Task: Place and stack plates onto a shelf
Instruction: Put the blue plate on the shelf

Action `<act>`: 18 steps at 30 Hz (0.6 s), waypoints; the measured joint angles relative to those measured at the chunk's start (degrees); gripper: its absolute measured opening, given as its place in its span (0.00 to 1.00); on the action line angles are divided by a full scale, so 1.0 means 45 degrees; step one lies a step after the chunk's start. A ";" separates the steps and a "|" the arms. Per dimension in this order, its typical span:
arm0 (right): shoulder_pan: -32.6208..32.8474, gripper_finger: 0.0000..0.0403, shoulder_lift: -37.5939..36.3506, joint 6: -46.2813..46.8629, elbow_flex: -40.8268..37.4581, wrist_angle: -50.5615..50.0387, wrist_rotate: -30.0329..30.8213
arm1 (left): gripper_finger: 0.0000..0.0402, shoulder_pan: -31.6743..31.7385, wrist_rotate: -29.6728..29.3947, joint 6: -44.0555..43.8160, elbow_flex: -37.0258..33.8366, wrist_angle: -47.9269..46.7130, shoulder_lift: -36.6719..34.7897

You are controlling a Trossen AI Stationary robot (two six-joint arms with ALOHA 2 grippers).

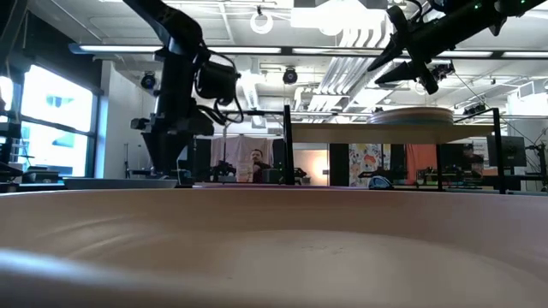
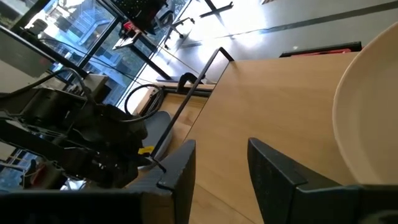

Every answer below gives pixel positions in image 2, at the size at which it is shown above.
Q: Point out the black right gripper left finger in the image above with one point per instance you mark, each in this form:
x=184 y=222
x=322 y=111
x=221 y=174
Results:
x=180 y=174

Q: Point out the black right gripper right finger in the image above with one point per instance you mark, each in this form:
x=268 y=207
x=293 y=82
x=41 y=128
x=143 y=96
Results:
x=280 y=193

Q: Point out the cream plate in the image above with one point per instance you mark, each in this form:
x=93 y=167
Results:
x=370 y=109

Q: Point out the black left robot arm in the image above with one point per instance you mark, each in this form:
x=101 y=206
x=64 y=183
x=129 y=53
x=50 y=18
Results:
x=37 y=105

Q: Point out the red black toolbox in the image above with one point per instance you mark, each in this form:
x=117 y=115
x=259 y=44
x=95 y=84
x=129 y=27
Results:
x=311 y=49

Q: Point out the black aluminium rig frame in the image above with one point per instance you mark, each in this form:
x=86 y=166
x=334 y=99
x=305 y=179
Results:
x=183 y=79

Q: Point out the large window black frame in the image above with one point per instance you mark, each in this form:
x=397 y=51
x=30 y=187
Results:
x=102 y=40

